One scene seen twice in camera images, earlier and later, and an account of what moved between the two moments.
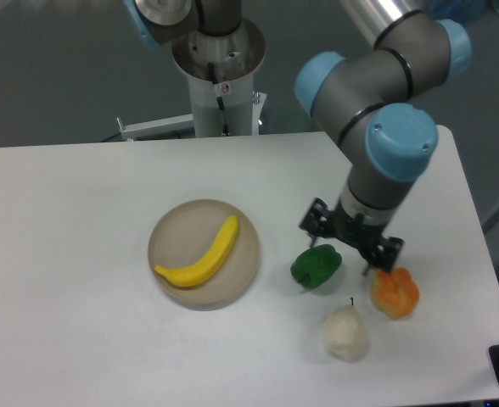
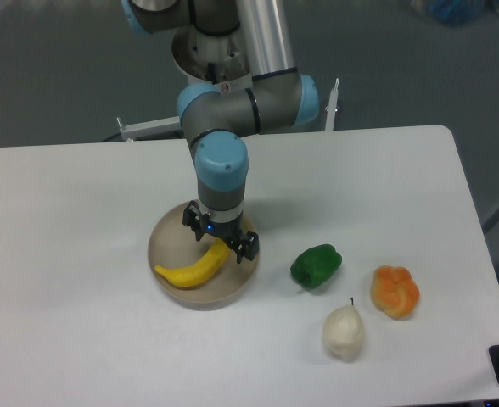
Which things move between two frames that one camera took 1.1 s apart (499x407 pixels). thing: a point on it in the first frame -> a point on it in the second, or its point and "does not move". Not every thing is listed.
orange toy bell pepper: [395, 292] does not move
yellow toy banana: [202, 268] does not move
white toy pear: [344, 332] does not move
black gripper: [319, 221] -> [242, 243]
